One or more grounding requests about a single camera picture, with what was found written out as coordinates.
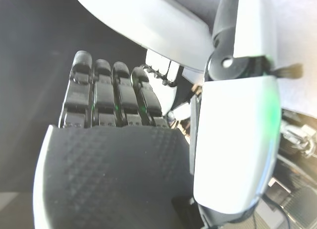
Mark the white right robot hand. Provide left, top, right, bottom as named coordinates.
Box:
left=33, top=0, right=303, bottom=229

